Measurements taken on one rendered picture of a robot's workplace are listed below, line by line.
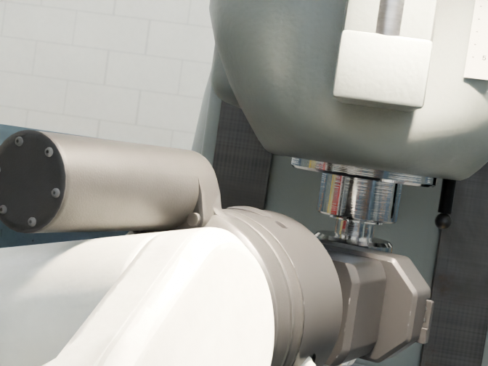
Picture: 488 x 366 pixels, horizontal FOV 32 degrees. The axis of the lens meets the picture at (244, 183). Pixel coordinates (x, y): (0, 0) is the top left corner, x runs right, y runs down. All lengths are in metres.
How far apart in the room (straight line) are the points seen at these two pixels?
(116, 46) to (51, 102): 0.50
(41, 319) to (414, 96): 0.19
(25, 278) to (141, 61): 4.60
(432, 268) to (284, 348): 0.55
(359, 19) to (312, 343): 0.14
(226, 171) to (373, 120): 0.48
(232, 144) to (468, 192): 0.24
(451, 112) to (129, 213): 0.18
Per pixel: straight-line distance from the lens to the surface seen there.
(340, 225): 0.50
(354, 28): 0.38
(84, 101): 4.96
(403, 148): 0.42
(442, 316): 0.89
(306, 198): 0.88
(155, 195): 0.32
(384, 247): 0.49
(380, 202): 0.49
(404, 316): 0.44
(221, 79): 0.62
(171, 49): 4.85
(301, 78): 0.42
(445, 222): 0.50
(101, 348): 0.24
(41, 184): 0.28
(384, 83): 0.38
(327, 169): 0.47
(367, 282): 0.42
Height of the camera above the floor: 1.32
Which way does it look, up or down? 3 degrees down
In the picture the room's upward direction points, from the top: 8 degrees clockwise
